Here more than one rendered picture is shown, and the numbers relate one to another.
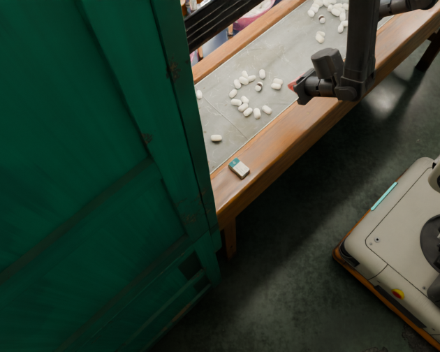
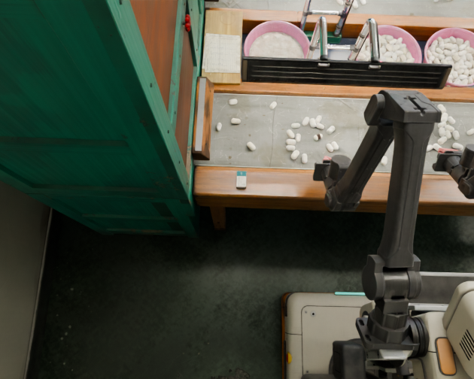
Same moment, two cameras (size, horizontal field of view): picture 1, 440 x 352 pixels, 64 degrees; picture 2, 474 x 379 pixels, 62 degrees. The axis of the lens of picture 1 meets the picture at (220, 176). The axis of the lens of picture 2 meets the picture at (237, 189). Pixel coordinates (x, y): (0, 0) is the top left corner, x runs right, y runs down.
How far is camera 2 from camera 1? 51 cm
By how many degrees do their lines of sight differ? 16
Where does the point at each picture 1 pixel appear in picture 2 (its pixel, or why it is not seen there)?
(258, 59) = (341, 116)
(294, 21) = not seen: hidden behind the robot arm
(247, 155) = (256, 177)
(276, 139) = (286, 184)
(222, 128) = (262, 143)
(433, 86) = not seen: outside the picture
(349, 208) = (333, 279)
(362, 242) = (301, 305)
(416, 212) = not seen: hidden behind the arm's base
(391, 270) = (299, 340)
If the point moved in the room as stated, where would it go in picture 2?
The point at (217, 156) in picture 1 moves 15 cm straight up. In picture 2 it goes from (240, 159) to (241, 143)
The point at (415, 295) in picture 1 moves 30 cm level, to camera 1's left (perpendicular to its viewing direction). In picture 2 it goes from (297, 369) to (243, 322)
